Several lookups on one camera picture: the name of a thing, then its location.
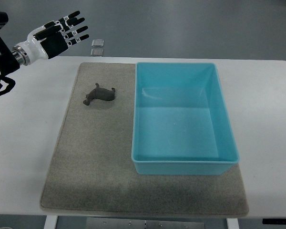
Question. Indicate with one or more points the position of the blue plastic box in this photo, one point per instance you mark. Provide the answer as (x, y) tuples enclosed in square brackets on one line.
[(181, 125)]

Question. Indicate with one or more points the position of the metal table frame bar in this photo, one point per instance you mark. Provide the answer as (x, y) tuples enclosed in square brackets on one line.
[(108, 223)]

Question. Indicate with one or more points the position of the floor socket plate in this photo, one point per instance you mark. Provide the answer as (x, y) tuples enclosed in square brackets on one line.
[(97, 43), (97, 52)]

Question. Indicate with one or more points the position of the white right table leg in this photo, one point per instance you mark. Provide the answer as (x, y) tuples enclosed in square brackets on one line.
[(232, 223)]

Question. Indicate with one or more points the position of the lower floor socket plate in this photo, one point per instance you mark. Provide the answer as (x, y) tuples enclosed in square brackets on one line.
[(97, 52)]

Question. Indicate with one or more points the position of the white left table leg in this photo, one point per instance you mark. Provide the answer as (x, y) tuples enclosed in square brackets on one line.
[(50, 222)]

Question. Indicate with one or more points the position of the upper floor socket plate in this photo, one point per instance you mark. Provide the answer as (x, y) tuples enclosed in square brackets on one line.
[(97, 43)]

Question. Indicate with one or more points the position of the grey felt mat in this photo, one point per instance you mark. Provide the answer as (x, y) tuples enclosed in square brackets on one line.
[(92, 171)]

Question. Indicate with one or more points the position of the white table leg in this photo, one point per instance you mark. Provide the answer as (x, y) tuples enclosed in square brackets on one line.
[(232, 223), (50, 222)]

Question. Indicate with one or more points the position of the black table control panel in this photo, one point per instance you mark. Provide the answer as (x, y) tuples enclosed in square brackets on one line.
[(274, 221)]

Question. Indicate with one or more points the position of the brown hippo toy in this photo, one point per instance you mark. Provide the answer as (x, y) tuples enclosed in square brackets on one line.
[(100, 94)]

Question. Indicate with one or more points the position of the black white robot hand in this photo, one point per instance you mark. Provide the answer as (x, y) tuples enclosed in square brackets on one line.
[(50, 39)]

